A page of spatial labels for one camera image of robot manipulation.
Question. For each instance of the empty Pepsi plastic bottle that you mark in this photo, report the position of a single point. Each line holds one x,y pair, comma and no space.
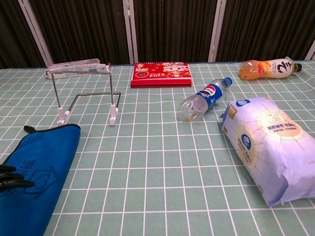
206,96

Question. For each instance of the orange drink bottle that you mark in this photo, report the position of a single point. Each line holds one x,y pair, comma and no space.
265,70

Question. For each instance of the lilac tissue pack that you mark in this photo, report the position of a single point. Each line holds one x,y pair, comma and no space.
270,147

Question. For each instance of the toothpaste box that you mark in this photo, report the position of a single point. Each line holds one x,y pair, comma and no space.
73,68

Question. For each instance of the white partition frame post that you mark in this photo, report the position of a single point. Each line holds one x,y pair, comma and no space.
216,32
36,32
131,32
311,50

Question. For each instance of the green checkered tablecloth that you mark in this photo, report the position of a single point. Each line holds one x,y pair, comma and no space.
172,172

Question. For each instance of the blue towel with black trim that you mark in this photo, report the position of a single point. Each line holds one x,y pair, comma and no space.
37,152

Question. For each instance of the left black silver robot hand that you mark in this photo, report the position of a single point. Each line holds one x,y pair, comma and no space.
9,183

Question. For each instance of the red desk calendar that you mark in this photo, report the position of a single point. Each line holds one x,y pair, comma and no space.
160,73

